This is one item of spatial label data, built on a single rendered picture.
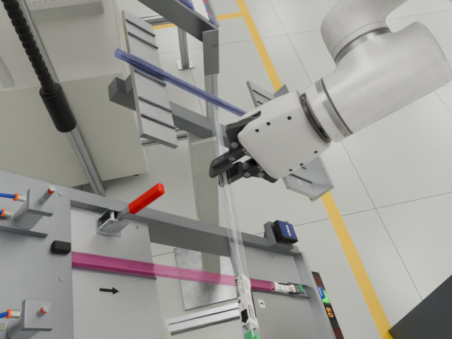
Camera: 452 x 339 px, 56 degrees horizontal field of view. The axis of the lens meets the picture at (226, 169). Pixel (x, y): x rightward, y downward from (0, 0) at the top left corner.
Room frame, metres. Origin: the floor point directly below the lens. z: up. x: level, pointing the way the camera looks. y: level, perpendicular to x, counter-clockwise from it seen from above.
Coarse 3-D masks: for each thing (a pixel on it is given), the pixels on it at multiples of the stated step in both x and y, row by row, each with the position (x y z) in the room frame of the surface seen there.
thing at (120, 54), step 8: (120, 56) 0.59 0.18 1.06; (128, 56) 0.60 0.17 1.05; (136, 64) 0.60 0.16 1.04; (144, 64) 0.60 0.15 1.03; (152, 72) 0.60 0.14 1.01; (160, 72) 0.61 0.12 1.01; (168, 80) 0.61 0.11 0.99; (176, 80) 0.61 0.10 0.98; (184, 88) 0.62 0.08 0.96; (192, 88) 0.62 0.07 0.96; (200, 96) 0.62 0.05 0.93; (208, 96) 0.63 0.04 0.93; (216, 104) 0.63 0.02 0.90; (224, 104) 0.63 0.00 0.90; (232, 112) 0.64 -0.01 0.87; (240, 112) 0.64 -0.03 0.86
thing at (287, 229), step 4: (280, 224) 0.40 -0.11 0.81; (284, 224) 0.40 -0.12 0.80; (288, 224) 0.41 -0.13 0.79; (284, 228) 0.39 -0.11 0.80; (288, 228) 0.40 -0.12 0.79; (292, 228) 0.40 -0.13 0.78; (284, 232) 0.38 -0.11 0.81; (288, 232) 0.39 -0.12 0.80; (292, 232) 0.39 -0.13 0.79; (288, 236) 0.37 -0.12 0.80; (292, 236) 0.38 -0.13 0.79
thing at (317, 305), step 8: (296, 256) 0.37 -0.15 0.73; (304, 256) 0.36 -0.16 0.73; (296, 264) 0.35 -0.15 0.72; (304, 264) 0.34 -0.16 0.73; (304, 272) 0.33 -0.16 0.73; (304, 280) 0.31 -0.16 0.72; (312, 280) 0.31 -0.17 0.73; (312, 288) 0.30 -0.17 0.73; (312, 296) 0.28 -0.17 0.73; (312, 304) 0.27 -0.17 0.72; (320, 304) 0.26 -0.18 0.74; (320, 312) 0.25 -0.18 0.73; (320, 320) 0.24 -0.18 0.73; (328, 320) 0.23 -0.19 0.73; (320, 328) 0.22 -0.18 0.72; (328, 328) 0.22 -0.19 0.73; (328, 336) 0.21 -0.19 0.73
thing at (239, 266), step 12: (216, 120) 0.51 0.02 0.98; (216, 132) 0.47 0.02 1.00; (216, 144) 0.44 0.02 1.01; (216, 156) 0.40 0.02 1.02; (228, 180) 0.34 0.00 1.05; (228, 192) 0.31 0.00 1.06; (228, 204) 0.28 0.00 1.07; (228, 216) 0.26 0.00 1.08; (228, 228) 0.24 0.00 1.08; (240, 240) 0.22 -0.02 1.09; (240, 252) 0.20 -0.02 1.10; (240, 264) 0.18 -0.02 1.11; (252, 324) 0.11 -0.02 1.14; (252, 336) 0.10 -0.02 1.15
